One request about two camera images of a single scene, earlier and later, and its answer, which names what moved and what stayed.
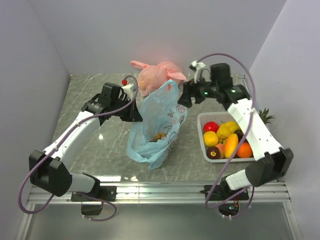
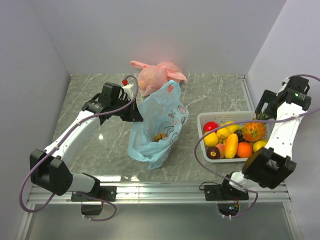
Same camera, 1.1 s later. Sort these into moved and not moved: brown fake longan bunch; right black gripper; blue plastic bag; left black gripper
Moved: right black gripper
Not moved: blue plastic bag; brown fake longan bunch; left black gripper
